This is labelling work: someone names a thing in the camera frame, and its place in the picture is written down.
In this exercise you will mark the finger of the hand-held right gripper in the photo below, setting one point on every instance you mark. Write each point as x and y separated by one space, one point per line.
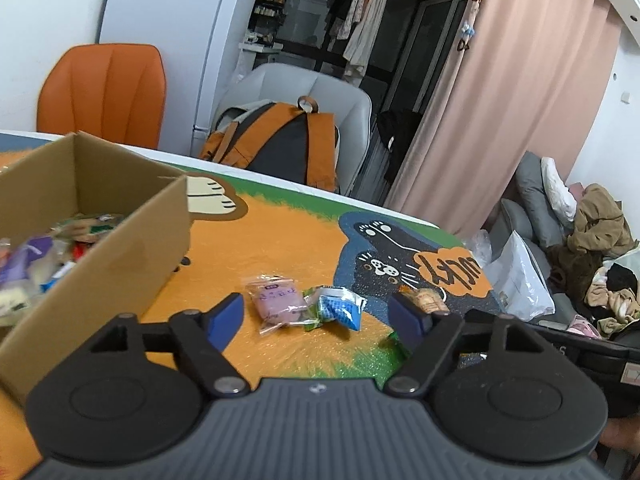
477 314

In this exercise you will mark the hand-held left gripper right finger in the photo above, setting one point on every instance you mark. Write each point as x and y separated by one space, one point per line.
407 320

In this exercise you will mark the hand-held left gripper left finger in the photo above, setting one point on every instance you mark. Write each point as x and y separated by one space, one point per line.
225 317

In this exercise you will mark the orange cracker packet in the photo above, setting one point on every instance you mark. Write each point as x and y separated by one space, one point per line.
430 301

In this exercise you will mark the pink snack packet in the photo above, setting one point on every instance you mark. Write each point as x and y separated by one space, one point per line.
280 302

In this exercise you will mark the blue and green snack packet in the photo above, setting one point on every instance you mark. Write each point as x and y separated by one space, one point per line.
337 307

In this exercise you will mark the brown cardboard box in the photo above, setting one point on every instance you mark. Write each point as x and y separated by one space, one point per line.
125 260

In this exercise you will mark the orange red snack packet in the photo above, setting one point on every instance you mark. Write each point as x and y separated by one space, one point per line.
80 251

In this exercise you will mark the clear green snowflake packet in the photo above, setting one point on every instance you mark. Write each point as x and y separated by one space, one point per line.
85 225

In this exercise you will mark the long purple snack packet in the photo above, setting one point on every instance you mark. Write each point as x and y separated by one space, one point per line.
32 260

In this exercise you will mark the white packet with black label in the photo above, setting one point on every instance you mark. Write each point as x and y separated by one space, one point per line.
12 300

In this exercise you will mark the person's right hand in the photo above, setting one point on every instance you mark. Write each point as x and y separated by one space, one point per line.
620 435

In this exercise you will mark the white plastic bag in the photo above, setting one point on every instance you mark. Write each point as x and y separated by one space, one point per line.
520 280

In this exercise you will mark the cream crumpled garment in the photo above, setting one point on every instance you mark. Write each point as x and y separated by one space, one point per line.
615 305

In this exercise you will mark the clear crinkled plastic bag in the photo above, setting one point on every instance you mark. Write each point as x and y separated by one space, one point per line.
475 247

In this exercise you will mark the brown garment pile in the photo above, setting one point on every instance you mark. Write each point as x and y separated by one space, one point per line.
595 230

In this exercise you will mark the grey sofa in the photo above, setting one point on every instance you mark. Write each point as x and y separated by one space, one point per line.
530 185

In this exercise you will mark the white pillow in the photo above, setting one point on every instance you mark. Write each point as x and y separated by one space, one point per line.
557 190

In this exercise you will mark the black hanging garment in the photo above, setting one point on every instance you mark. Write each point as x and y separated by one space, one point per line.
400 140

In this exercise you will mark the orange and grey backpack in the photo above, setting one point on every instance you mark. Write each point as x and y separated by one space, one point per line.
280 145

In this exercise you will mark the pink curtain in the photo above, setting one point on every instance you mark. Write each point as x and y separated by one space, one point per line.
500 110

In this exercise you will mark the white chair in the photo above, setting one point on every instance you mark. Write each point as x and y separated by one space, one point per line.
310 85

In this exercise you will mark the orange chair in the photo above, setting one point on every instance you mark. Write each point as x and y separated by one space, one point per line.
100 95

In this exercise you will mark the metal framed glass door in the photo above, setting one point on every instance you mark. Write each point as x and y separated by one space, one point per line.
435 45

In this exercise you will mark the hanging white garment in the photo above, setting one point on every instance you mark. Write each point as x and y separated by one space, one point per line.
367 30

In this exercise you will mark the dark storage shelf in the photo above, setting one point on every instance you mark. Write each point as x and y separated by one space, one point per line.
270 20

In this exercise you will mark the hanging floral shirt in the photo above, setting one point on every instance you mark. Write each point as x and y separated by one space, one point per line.
350 0

